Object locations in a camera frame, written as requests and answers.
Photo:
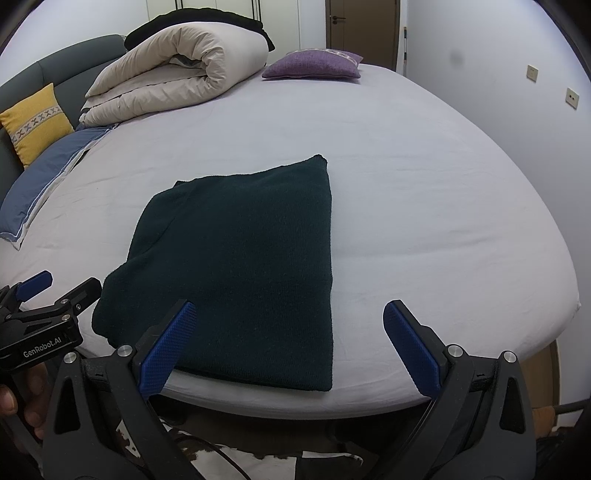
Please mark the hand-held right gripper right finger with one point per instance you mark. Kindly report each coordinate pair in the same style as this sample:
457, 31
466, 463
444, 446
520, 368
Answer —
411, 350

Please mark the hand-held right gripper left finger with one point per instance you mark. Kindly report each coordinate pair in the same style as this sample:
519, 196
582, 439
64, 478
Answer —
166, 350

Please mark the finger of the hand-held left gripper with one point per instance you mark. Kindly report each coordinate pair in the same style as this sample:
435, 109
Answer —
85, 290
34, 282

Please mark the dark green knit sweater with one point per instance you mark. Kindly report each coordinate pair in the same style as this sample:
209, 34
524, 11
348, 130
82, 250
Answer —
240, 267

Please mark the person's left hand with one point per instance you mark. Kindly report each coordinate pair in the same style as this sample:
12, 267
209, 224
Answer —
32, 397

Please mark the blue pillow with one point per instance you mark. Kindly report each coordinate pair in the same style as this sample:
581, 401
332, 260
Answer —
46, 180

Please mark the bed with white sheet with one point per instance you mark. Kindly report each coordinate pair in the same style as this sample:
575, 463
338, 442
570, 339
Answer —
438, 207

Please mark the yellow embroidered pillow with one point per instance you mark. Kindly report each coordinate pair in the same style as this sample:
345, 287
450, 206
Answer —
37, 124

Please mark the brown and white cowhide rug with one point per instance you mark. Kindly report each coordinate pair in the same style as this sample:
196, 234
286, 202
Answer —
286, 464

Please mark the grey padded headboard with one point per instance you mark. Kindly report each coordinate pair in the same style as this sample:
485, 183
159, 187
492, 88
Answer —
60, 64

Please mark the beige folded duvet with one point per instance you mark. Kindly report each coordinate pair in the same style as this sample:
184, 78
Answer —
184, 69

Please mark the black cloth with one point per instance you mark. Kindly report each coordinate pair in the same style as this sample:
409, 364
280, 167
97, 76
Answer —
203, 23

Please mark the thin stick beside door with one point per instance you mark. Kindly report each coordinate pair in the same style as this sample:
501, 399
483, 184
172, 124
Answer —
405, 50

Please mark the purple pillow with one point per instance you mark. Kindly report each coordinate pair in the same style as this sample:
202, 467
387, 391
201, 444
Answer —
314, 64

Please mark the white wardrobe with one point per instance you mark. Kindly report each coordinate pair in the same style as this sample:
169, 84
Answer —
207, 7

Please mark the brown door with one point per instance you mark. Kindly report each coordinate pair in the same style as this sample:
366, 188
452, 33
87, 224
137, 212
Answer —
362, 32

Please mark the beige wall socket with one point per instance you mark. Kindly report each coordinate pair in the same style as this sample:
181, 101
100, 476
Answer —
533, 73
572, 98

